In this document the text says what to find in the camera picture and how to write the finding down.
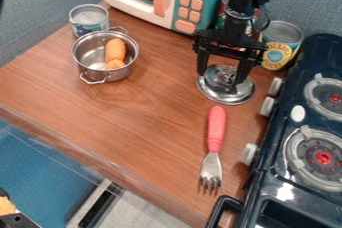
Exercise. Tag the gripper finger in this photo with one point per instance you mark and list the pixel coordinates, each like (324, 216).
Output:
(202, 62)
(245, 71)

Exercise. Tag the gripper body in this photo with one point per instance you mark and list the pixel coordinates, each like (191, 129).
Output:
(227, 42)

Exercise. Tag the silver pot lid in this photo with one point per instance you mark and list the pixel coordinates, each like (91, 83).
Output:
(226, 85)

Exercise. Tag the silver pot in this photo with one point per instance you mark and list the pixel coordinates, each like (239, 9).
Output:
(104, 56)

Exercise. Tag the yellow and green can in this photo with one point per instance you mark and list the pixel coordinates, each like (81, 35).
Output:
(280, 46)

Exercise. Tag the toy stove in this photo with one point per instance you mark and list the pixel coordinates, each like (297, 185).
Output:
(302, 132)

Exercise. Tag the orange toy carrot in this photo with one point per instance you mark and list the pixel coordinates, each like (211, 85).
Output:
(115, 53)

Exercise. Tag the silver can with blue label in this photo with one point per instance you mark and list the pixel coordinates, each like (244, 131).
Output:
(88, 19)

